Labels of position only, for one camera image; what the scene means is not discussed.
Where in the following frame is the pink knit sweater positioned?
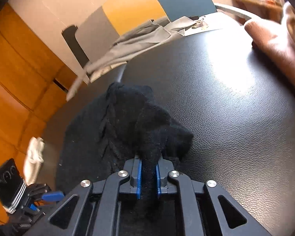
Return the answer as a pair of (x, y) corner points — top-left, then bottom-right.
(243, 19), (295, 99)

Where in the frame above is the white cloth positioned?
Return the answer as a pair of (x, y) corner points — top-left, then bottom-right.
(23, 137), (45, 186)

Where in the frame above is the wooden wardrobe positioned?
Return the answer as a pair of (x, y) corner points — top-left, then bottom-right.
(0, 4), (76, 170)

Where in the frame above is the wooden desk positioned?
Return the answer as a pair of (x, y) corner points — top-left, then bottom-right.
(232, 0), (285, 23)

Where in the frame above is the white printed cushion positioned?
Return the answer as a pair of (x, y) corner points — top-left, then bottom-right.
(184, 16), (219, 36)

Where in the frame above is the dark navy knit sweater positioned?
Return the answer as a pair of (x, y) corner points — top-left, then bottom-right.
(56, 81), (195, 222)

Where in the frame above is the grey yellow blue armchair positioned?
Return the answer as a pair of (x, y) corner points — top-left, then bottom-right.
(61, 0), (253, 101)

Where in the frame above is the grey hoodie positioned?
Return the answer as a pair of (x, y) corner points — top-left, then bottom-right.
(85, 15), (200, 83)

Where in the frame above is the beige knit sweater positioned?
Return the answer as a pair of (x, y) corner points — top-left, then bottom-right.
(281, 2), (295, 44)

